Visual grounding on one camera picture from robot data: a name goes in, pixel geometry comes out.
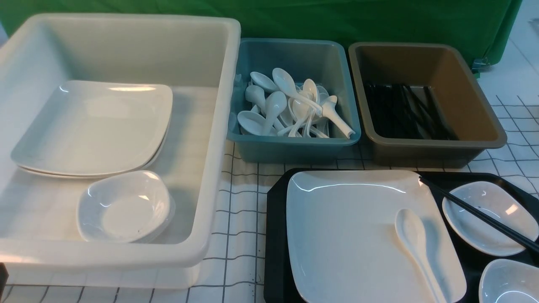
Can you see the large white square plate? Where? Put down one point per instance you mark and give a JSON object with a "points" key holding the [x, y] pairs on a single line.
{"points": [[342, 239]]}

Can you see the white ceramic spoon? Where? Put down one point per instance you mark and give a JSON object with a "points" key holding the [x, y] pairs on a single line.
{"points": [[411, 233]]}

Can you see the white bowl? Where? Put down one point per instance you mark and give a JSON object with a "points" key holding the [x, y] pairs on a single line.
{"points": [[509, 281], [135, 207], [492, 200]]}

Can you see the black chopstick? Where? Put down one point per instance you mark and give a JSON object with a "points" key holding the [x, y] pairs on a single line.
{"points": [[507, 231]]}

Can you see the lower white plate in tub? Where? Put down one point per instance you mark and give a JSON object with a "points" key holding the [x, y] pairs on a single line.
{"points": [[88, 177]]}

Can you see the white plate in tub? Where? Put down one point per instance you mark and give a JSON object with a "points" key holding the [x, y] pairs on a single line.
{"points": [[88, 177], [92, 128]]}

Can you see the top white plate in tub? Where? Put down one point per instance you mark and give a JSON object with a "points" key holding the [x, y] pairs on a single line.
{"points": [[92, 128]]}

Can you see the white spoon front left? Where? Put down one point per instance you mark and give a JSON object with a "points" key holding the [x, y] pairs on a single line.
{"points": [[254, 124]]}

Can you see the white spoon far left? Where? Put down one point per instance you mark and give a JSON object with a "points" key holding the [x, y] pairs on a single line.
{"points": [[270, 107]]}

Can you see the teal plastic bin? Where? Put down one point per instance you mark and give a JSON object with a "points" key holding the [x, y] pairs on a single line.
{"points": [[326, 63]]}

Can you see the white grid tablecloth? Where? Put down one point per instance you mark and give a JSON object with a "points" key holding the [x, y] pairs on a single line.
{"points": [[233, 270]]}

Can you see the pile of black chopsticks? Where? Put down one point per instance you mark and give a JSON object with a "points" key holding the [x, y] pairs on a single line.
{"points": [[400, 111]]}

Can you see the white bowl in tub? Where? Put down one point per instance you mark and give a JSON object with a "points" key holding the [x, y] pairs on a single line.
{"points": [[135, 207]]}

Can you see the brown plastic bin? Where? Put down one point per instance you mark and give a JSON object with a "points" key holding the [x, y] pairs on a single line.
{"points": [[456, 92]]}

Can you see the large white plastic tub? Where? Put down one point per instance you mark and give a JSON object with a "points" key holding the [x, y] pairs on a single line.
{"points": [[40, 241]]}

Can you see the metal binder clip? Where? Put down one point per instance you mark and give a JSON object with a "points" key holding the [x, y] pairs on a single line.
{"points": [[480, 65]]}

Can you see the black serving tray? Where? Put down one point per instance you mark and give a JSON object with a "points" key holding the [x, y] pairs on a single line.
{"points": [[279, 286]]}

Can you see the green cloth backdrop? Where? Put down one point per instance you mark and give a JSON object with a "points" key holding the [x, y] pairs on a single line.
{"points": [[478, 29]]}

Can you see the white spoon long handle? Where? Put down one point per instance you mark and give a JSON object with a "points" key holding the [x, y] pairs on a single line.
{"points": [[286, 84]]}

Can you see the white spoon right handle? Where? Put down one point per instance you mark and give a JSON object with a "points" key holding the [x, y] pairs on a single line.
{"points": [[328, 111]]}

